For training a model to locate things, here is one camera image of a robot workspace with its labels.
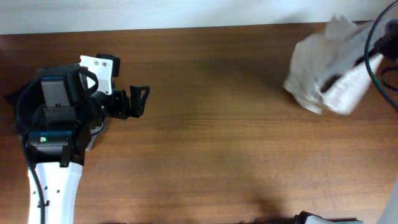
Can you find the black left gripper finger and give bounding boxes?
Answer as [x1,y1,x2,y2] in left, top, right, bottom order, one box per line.
[108,90,131,119]
[130,86,150,118]

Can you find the beige shorts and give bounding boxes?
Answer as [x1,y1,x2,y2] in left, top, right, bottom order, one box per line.
[284,16,372,115]

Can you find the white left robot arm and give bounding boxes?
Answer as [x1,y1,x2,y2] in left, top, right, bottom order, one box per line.
[6,54,150,223]

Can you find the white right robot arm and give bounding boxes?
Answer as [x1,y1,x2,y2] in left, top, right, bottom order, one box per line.
[373,19,397,63]

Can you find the black folded garment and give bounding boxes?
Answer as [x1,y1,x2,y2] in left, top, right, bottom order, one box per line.
[4,87,24,108]

